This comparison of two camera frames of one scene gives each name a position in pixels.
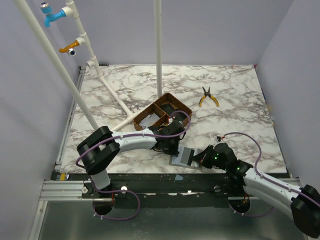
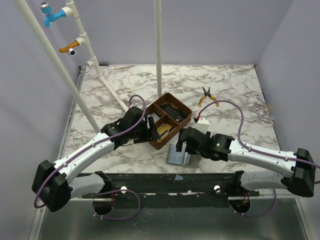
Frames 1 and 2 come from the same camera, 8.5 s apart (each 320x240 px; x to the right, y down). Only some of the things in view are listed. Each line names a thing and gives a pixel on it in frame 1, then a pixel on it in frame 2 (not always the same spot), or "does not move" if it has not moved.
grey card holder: [185, 158] does not move
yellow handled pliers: [207, 93] does not move
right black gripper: [202, 157] → [185, 136]
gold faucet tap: [70, 49] does not move
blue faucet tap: [46, 9] does not move
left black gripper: [169, 148] → [150, 128]
